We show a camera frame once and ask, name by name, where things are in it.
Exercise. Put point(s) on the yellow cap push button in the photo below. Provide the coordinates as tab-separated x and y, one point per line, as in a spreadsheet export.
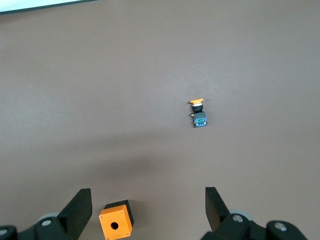
200	120

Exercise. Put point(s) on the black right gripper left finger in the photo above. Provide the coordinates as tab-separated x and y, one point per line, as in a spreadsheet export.
75	212

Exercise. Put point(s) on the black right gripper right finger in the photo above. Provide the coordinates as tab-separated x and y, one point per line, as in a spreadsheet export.
217	212

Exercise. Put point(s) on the white edge panel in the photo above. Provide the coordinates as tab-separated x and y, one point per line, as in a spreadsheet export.
25	5

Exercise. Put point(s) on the orange box with round hole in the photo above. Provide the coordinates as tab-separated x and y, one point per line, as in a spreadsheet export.
122	222

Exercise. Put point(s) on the brown table cover sheet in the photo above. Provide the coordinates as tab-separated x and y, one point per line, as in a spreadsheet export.
125	75

